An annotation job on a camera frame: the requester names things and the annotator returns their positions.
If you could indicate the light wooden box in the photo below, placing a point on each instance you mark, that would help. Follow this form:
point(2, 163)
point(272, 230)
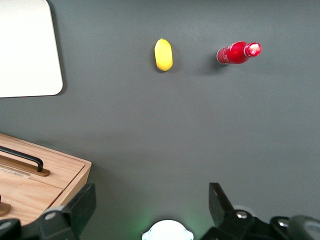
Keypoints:
point(30, 190)

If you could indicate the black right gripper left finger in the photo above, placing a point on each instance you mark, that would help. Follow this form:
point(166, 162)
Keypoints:
point(75, 210)

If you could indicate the white rectangular tray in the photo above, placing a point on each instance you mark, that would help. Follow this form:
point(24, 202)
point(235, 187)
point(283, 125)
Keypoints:
point(25, 47)

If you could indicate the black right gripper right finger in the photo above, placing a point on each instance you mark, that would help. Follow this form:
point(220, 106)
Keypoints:
point(221, 207)

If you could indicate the red coke bottle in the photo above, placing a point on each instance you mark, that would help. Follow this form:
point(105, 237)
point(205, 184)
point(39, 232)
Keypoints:
point(236, 53)

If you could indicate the yellow lemon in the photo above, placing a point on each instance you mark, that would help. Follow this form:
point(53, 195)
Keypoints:
point(163, 55)

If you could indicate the white round light dome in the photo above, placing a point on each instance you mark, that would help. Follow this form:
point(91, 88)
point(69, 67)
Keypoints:
point(167, 231)

